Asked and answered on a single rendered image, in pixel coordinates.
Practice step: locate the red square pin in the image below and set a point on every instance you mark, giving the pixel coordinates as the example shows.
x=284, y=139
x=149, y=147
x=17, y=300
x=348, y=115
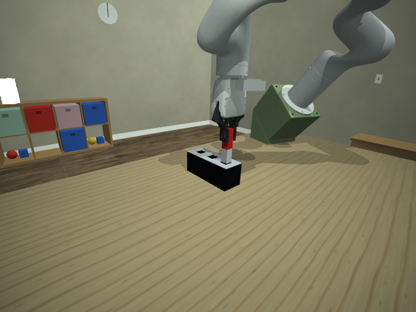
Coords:
x=226, y=155

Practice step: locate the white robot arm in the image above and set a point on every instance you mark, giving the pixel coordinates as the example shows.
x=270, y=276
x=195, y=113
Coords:
x=225, y=30

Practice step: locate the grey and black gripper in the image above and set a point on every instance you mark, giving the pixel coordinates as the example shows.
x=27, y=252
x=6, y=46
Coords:
x=227, y=104

